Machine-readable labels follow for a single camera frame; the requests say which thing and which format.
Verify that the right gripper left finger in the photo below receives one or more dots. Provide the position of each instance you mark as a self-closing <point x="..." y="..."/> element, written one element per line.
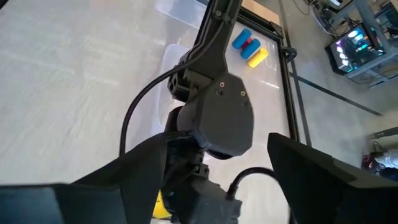
<point x="77" y="205"/>

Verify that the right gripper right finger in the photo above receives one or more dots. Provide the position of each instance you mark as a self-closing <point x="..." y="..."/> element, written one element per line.
<point x="335" y="202"/>

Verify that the yellow wooden cube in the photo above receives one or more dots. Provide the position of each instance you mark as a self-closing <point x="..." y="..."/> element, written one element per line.
<point x="160" y="207"/>

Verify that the yellow wooden cylinder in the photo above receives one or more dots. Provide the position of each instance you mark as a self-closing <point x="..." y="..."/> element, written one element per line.
<point x="258" y="57"/>

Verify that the small red wooden block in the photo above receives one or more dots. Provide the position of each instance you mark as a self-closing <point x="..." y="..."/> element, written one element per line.
<point x="247" y="43"/>

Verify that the clear plastic bin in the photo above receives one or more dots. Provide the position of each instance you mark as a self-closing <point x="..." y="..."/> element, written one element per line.
<point x="183" y="12"/>
<point x="169" y="56"/>

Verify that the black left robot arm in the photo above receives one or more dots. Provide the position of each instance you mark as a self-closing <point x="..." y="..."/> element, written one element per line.
<point x="214" y="46"/>

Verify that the computer case with lights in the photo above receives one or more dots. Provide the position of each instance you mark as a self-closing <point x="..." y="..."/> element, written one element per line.
<point x="351" y="53"/>

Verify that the left wrist camera housing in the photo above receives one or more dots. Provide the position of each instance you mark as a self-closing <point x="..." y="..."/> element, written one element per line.
<point x="224" y="118"/>

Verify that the black frame clamp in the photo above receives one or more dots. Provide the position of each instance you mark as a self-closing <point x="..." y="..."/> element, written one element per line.
<point x="289" y="53"/>

